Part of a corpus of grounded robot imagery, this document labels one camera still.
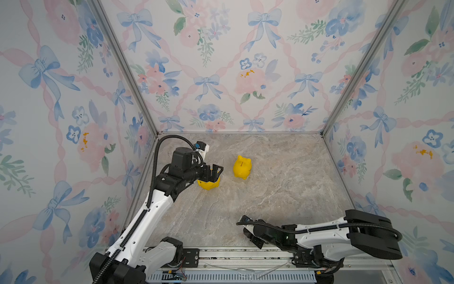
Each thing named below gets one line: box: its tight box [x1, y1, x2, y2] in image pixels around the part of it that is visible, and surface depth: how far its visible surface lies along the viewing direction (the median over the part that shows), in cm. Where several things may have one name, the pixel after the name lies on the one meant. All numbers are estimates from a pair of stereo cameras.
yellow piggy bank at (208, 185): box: [197, 176, 221, 191], surface depth 91 cm
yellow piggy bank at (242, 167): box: [232, 155, 252, 180], surface depth 96 cm
